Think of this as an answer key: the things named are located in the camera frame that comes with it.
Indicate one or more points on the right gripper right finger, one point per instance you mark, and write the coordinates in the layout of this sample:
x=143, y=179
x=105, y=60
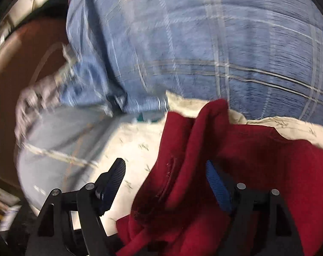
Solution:
x=260, y=222

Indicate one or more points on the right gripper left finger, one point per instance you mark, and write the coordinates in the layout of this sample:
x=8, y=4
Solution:
x=69, y=222

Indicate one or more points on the red knit garment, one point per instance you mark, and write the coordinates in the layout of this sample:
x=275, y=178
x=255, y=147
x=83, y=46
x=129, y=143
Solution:
x=175, y=211

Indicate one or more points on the grey star-print bedsheet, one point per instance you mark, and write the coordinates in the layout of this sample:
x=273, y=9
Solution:
x=63, y=150

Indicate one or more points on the cream leaf-print pillow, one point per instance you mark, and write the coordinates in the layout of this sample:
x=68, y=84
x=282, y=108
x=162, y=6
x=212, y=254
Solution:
x=137, y=142

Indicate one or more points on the crumpled grey cloth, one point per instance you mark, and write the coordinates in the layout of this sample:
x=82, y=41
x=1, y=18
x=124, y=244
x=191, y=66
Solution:
x=34, y=100

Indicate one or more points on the brown wooden headboard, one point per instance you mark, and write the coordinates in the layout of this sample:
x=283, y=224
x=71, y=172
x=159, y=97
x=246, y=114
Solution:
x=15, y=72

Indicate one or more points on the blue plaid duvet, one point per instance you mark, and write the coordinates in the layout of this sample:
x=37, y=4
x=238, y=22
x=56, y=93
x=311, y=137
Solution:
x=264, y=57

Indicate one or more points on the white charger with cable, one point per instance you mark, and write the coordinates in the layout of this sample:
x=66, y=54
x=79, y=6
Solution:
x=48, y=60

